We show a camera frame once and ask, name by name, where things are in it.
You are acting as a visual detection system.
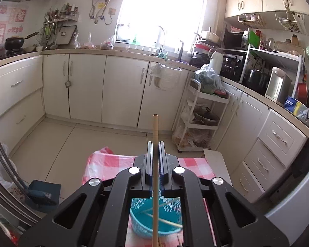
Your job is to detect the wall utensil rack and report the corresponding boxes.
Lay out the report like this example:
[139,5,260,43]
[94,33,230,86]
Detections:
[42,3,80,50]

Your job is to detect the tan wooden chopstick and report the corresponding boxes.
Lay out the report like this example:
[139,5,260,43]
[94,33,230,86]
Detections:
[152,115,160,247]

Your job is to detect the white door-hung bin frame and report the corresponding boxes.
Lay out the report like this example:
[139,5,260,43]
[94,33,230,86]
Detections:
[149,62,182,90]

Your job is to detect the bright kitchen window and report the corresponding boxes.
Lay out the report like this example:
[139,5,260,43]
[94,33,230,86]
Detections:
[117,0,206,54]

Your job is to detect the blue dustpan with steel handle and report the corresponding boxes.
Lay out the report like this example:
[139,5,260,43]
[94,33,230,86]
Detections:
[5,157,62,213]

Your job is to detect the steel thermal water pot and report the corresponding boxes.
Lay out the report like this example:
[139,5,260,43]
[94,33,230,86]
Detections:
[265,67,293,105]

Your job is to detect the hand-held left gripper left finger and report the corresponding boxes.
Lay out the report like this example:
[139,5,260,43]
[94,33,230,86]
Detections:
[18,141,153,247]

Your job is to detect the clear bag of food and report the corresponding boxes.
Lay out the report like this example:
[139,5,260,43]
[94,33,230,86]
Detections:
[100,35,117,50]
[75,32,97,49]

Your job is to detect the steel pan with glass lid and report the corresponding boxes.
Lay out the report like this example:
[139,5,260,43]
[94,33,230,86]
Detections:
[193,107,220,126]

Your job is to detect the blue and yellow packet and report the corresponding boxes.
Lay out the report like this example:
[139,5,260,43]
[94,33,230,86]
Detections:
[284,96,309,127]

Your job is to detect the white wire hanging basket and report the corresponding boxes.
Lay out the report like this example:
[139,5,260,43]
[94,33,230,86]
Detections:
[238,13,267,29]
[275,11,307,34]

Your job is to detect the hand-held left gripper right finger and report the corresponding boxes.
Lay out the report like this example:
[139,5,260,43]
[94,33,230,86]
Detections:
[158,141,290,247]

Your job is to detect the grey white door panel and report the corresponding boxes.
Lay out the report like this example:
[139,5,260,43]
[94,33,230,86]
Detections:
[263,123,309,240]

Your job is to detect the green cutting board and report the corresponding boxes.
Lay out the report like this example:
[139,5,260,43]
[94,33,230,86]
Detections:
[248,31,260,49]

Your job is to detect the black toaster oven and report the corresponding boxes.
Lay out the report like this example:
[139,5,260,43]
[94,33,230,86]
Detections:
[220,53,248,83]

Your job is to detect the white lidded pot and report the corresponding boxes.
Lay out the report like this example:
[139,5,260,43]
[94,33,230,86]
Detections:
[201,30,220,42]

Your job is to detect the black stockpot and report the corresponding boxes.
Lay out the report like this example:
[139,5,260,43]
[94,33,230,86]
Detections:
[243,69,269,95]

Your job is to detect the white tiered storage cart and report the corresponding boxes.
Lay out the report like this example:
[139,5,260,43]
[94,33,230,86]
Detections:
[174,78,231,155]

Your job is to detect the black microwave oven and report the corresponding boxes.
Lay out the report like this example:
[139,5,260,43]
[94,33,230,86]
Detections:
[223,27,250,50]

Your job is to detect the clear plastic bags heap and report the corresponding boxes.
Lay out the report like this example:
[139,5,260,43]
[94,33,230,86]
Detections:
[172,125,213,150]

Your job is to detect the dark brown door frame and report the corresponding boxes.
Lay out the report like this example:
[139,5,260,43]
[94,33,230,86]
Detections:
[0,108,40,224]

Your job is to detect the teal perforated plastic basket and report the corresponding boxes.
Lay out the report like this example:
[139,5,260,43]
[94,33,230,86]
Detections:
[129,197,183,238]

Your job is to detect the pink checked plastic tablecloth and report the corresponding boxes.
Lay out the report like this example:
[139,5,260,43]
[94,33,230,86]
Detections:
[82,147,231,247]

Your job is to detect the blue broom with steel handle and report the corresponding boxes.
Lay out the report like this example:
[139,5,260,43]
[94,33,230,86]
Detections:
[28,190,57,206]

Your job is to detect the pink wall stickers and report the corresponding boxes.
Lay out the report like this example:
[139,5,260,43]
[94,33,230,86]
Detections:
[0,5,27,42]

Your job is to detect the chrome sink faucet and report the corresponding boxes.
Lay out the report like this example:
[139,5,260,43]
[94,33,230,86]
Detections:
[156,26,167,54]

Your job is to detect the black wok with handle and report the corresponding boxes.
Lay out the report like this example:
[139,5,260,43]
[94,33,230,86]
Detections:
[5,32,39,50]

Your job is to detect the red pot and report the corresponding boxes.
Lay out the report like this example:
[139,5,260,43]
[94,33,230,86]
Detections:
[296,82,309,100]

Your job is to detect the metal baking tray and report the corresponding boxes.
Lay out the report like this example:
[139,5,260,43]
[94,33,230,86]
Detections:
[57,25,78,45]

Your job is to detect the bundle of pale chopsticks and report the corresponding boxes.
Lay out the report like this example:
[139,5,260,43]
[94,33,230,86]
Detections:
[140,198,183,229]

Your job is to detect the floral printed bag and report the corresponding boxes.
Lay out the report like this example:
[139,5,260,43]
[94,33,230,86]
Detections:
[8,185,26,202]

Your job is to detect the white plastic jug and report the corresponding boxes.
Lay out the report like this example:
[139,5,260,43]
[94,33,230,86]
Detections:
[208,51,224,76]

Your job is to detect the white counter shelf rack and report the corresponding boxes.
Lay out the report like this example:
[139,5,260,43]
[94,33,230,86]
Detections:
[241,44,305,101]

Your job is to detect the bag of green vegetables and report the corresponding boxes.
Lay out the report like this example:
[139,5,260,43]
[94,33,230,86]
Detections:
[194,64,226,96]

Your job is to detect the cream kitchen base cabinets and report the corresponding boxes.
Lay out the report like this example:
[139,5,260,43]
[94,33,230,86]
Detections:
[0,53,309,206]

